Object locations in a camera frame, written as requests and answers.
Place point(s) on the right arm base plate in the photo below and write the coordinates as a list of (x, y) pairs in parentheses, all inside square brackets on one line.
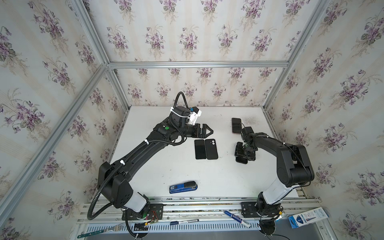
[(256, 210)]

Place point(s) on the blue black stapler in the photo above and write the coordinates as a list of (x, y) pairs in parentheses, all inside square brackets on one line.
[(183, 187)]

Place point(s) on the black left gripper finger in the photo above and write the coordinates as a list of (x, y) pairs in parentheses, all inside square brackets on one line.
[(206, 134), (206, 128)]

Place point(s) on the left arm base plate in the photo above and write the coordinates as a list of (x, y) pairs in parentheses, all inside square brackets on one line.
[(149, 212)]

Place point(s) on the blue white cardboard box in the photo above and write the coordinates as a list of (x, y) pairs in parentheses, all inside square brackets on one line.
[(308, 217)]

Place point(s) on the dark phone at right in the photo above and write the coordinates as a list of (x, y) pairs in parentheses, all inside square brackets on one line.
[(236, 126)]

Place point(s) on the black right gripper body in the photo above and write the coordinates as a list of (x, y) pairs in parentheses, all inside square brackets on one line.
[(249, 151)]

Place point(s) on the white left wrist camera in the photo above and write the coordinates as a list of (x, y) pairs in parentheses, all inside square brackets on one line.
[(195, 113)]

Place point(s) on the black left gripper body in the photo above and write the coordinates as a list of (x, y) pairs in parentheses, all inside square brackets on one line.
[(195, 130)]

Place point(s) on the green metal ruler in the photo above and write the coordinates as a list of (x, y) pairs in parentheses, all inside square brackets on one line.
[(90, 234)]

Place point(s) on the black phone case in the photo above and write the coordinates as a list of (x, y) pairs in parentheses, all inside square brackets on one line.
[(211, 149)]

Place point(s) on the blue marker pen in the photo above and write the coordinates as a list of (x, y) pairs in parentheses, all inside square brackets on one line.
[(238, 219)]

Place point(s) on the black round connector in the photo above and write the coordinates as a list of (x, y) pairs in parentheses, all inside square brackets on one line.
[(267, 227)]

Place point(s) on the black phone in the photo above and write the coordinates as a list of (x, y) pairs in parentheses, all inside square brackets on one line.
[(200, 149), (240, 154)]

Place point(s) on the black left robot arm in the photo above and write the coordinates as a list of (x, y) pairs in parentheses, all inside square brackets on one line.
[(113, 187)]

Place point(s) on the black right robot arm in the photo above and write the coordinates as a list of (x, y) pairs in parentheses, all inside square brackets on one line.
[(294, 168)]

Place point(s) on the aluminium rail base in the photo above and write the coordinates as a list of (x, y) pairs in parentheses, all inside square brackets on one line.
[(202, 208)]

